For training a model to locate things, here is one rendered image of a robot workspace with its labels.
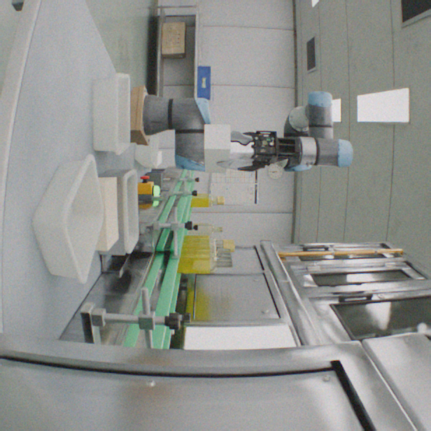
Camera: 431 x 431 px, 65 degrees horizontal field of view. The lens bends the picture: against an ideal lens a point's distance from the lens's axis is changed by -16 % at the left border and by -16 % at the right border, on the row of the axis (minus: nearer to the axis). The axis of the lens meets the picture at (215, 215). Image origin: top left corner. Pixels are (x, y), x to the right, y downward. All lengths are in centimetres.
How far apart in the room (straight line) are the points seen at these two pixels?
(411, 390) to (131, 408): 27
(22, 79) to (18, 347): 42
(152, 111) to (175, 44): 542
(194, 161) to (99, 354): 99
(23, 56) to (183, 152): 81
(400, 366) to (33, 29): 74
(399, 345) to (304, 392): 14
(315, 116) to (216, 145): 35
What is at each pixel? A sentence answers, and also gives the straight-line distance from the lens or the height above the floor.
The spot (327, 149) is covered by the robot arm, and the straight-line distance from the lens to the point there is 102.
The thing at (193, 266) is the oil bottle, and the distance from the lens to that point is 134.
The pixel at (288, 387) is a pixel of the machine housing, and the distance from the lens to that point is 40.
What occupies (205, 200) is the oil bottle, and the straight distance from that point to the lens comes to 239.
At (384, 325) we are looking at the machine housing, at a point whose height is 167.
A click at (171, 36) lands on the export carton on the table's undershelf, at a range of 679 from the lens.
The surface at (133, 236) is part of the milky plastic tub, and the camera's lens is 123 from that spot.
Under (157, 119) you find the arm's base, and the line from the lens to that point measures 135.
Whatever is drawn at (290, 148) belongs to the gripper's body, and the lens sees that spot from 101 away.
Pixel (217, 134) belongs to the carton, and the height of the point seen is 108.
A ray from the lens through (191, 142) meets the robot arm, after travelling 133.
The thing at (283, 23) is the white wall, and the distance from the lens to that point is 763.
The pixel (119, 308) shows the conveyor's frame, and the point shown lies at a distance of 91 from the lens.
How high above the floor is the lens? 106
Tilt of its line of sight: 1 degrees up
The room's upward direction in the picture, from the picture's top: 90 degrees clockwise
